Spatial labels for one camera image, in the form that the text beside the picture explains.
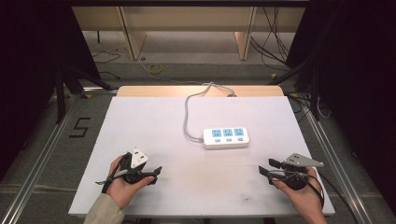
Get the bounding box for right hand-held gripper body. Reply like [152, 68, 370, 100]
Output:
[279, 152, 325, 191]

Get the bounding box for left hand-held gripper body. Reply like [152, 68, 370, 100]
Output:
[119, 147, 157, 186]

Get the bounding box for person's left hand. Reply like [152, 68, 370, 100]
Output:
[106, 154, 155, 210]

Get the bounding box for person's right hand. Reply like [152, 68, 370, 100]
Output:
[271, 166, 329, 224]

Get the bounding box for white foam board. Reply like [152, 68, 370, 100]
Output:
[67, 94, 336, 219]

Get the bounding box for white power strip blue sockets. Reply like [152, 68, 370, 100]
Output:
[203, 126, 251, 150]

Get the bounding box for black tape floor mark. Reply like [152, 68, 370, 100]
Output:
[68, 116, 92, 139]

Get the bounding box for black metal stand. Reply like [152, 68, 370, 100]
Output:
[266, 58, 322, 122]
[53, 61, 114, 125]

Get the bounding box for wooden table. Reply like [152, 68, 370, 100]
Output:
[116, 85, 285, 98]

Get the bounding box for yellow tape roll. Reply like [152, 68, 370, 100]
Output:
[147, 63, 163, 76]

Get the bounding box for black curtain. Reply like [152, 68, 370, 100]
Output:
[285, 0, 396, 217]
[0, 0, 101, 183]

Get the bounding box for beige wooden desk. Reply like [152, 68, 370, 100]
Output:
[71, 5, 307, 62]

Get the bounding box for black gripper strap cable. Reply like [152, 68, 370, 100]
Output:
[95, 153, 129, 194]

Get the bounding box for aluminium floor rail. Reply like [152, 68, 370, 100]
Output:
[297, 101, 376, 224]
[0, 87, 120, 224]

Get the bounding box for long black gripper cable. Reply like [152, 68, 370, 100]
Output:
[307, 169, 361, 224]

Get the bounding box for grey power strip cable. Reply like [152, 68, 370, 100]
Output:
[183, 81, 237, 145]

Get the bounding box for white floor cable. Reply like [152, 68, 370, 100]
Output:
[137, 57, 207, 87]

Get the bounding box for thin black floor cable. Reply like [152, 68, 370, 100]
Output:
[91, 49, 123, 80]

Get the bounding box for bundle of black floor cables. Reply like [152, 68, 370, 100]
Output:
[249, 6, 301, 73]

